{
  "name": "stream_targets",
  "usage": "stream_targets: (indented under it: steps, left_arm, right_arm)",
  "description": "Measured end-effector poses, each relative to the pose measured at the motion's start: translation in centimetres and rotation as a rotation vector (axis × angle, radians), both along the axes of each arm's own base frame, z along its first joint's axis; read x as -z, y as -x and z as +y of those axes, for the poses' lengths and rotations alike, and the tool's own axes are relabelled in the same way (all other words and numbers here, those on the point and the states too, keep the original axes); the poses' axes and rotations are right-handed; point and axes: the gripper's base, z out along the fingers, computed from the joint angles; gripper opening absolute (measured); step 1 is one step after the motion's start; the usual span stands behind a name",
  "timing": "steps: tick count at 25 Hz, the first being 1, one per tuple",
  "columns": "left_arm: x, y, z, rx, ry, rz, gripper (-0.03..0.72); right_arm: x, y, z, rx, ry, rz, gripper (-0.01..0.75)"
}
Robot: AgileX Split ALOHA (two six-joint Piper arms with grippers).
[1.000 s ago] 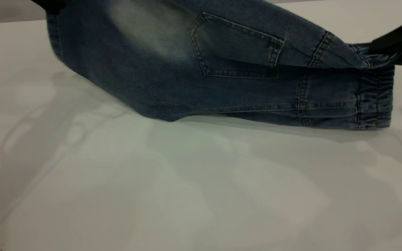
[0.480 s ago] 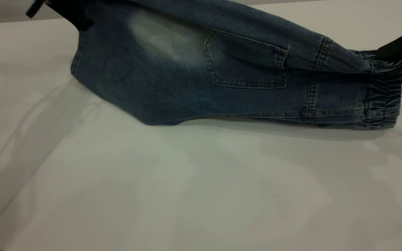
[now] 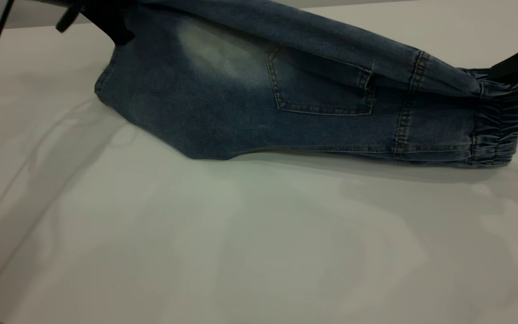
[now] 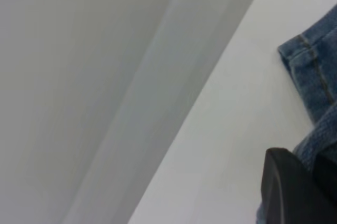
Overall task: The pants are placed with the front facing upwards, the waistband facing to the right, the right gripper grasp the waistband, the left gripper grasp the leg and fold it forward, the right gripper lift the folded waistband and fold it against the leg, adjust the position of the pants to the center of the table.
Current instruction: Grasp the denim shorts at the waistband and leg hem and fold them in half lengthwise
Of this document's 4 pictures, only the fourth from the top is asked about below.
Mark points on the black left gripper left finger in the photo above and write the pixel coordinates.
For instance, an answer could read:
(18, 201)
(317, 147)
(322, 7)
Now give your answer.
(287, 195)

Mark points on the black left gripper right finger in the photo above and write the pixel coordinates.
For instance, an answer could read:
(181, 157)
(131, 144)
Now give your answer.
(326, 174)

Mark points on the blue denim pants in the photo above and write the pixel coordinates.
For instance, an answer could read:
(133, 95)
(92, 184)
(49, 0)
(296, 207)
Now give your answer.
(310, 81)

